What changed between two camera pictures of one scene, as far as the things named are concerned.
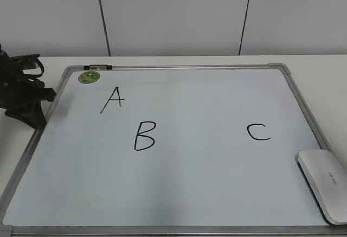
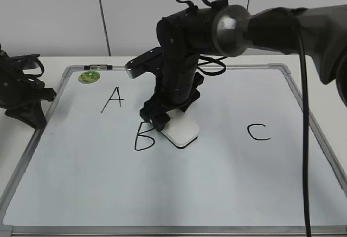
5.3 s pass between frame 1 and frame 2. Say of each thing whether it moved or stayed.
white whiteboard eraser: moved
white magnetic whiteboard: stayed
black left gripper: stayed
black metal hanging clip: stayed
